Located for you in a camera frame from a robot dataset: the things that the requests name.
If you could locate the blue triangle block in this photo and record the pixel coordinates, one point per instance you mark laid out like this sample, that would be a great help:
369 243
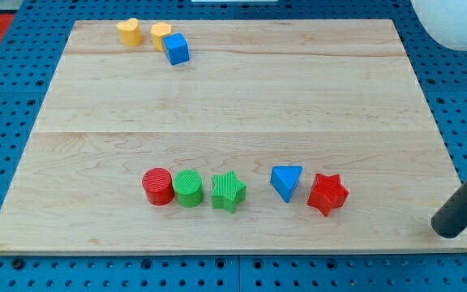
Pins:
285 179

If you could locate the wooden board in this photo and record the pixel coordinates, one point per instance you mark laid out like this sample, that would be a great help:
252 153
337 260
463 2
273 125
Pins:
334 96

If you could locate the blue cube block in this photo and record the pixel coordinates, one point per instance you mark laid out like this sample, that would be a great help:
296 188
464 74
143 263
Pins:
176 48

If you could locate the green star block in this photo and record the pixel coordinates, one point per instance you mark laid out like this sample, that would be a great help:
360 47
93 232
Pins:
227 191

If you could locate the yellow heart block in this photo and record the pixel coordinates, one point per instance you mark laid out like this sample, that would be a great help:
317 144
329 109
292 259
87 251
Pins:
129 32

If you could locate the red star block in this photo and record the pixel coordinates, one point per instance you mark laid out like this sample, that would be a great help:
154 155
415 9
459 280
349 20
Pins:
327 193

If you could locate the yellow hexagon block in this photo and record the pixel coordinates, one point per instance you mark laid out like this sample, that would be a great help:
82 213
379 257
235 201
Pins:
158 32

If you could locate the red cylinder block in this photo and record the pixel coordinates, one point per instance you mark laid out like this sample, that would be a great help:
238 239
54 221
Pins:
157 184

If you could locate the green cylinder block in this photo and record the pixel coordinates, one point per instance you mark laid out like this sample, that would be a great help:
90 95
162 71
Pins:
188 189

